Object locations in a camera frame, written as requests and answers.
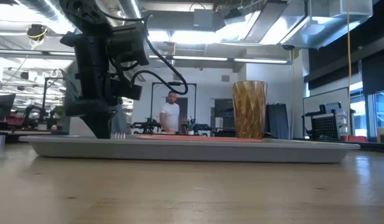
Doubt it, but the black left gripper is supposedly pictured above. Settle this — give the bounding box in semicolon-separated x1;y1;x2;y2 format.
60;30;143;139

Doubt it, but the red-pink round plate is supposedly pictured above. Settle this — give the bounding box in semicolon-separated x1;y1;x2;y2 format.
135;135;264;144

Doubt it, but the amber faceted plastic cup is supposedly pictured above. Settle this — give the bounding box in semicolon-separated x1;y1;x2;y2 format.
232;80;269;140

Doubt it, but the grey rectangular plastic tray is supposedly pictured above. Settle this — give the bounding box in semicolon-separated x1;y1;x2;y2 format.
19;134;361;164

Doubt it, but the person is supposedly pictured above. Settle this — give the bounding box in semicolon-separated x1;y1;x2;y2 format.
159;90;181;134

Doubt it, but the small potted plant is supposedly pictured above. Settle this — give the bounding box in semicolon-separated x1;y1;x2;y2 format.
181;119;196;136

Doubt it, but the dark computer monitor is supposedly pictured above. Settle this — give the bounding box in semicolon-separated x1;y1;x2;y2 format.
0;93;17;119

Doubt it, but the black cabinet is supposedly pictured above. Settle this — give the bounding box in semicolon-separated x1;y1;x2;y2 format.
213;98;235;129

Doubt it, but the long ceiling light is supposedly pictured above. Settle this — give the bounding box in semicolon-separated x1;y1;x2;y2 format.
148;54;293;65

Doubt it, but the dark hanging curtain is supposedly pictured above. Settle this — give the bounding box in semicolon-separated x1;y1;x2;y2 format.
266;103;289;140

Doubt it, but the black perforated cart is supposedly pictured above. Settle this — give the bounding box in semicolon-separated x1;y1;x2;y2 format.
302;101;349;141

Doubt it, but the white whiteboard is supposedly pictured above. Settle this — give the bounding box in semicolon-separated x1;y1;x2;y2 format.
302;86;350;139

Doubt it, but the red flat box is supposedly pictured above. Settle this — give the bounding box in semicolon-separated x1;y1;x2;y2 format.
340;134;369;143

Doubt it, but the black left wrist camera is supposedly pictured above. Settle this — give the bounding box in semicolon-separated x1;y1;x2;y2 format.
106;22;150;68

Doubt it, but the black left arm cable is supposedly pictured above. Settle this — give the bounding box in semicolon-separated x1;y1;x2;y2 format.
131;14;189;96

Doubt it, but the black ceiling cable reel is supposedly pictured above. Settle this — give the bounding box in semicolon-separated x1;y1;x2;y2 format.
26;24;49;42

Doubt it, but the silver ventilation duct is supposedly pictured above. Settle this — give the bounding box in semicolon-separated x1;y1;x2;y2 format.
216;0;375;50

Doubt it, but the yellow hanging cable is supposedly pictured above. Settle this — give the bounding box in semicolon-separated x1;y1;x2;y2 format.
346;0;352;141

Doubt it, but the black aluminium table frame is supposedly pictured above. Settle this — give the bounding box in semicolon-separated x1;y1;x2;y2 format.
350;140;384;154

